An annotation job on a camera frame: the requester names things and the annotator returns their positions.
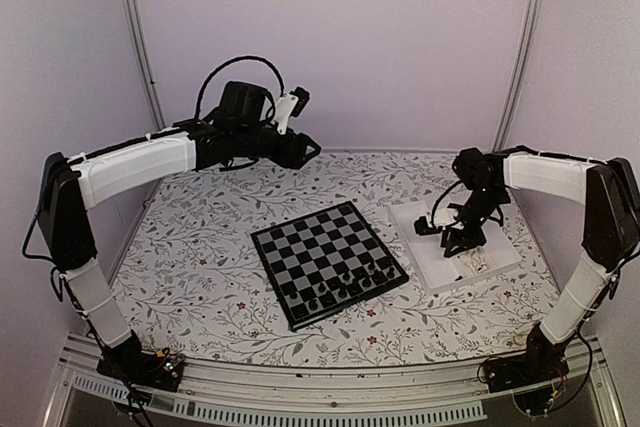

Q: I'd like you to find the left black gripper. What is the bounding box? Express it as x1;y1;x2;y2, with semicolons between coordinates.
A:
235;120;321;168

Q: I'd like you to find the front aluminium rail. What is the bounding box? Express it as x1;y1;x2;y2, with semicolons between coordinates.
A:
43;335;627;426

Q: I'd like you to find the left aluminium frame post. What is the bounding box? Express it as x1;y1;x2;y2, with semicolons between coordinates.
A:
122;0;166;130

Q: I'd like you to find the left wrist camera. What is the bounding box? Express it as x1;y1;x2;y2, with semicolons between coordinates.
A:
273;87;310;135

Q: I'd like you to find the black and grey chessboard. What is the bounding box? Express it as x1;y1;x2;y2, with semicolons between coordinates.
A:
251;201;409;332

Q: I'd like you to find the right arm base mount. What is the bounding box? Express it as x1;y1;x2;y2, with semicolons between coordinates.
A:
476;354;569;417

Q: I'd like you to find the right aluminium frame post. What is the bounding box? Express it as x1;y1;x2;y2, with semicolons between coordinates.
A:
492;0;543;151

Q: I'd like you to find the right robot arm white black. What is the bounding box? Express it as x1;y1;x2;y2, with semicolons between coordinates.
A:
433;146;639;383

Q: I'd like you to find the black chess piece eleventh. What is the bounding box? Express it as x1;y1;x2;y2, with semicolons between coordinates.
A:
319;292;336;308

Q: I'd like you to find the aluminium frame post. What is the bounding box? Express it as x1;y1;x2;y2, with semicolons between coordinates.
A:
122;0;166;130
492;0;543;151

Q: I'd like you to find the floral patterned tablecloth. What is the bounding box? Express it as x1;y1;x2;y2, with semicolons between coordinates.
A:
107;149;569;368

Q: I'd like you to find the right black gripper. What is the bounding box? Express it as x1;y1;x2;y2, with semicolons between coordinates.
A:
441;187;507;258

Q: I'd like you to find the white plastic compartment tray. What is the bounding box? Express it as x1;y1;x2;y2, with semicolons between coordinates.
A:
387;199;521;292

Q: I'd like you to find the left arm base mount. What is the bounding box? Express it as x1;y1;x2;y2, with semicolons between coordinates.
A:
97;346;186;392

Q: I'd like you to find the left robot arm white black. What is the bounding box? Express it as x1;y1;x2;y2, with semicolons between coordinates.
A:
31;81;321;381

